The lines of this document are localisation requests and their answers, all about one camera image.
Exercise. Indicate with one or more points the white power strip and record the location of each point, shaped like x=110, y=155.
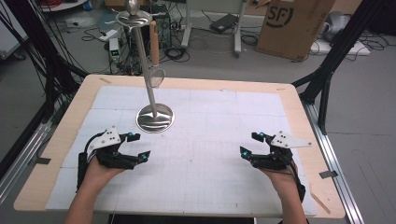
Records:
x=108, y=35

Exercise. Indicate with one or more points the flat white board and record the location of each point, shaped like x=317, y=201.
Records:
x=342, y=49

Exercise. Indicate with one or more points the black tape piece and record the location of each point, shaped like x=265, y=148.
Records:
x=328, y=174
x=43, y=160

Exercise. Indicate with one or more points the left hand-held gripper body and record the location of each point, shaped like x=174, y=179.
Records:
x=104, y=140

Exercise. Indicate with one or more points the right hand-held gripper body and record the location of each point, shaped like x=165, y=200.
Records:
x=288, y=141

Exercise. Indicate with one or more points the aluminium rail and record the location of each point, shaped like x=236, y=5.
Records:
x=21, y=165
x=336, y=168

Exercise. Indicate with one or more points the thin wooden stick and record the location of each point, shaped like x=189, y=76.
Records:
x=320, y=202

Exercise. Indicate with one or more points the power supply with green display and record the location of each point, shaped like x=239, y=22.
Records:
x=114, y=49

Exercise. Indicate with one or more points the person's left hand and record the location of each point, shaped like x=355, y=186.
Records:
x=99, y=177

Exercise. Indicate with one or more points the flat black device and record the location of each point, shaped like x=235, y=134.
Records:
x=223, y=23

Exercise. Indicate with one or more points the white grid mat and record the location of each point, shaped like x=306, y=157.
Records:
x=202, y=186

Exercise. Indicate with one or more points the light wooden table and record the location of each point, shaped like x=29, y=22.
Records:
x=62, y=133

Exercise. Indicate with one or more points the tan tape strip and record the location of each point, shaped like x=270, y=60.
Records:
x=105, y=80

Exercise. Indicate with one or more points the steel rack stand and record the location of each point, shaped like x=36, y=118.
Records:
x=154, y=121

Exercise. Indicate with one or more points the black computer tower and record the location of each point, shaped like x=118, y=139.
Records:
x=165, y=28

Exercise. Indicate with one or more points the grey bag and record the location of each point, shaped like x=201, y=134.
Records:
x=337, y=23

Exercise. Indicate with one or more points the white rolling stand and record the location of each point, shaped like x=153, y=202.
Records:
x=238, y=37

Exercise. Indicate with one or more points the brown cardboard box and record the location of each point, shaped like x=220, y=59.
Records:
x=292, y=34

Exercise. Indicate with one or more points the person's right hand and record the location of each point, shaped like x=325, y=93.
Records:
x=283, y=182

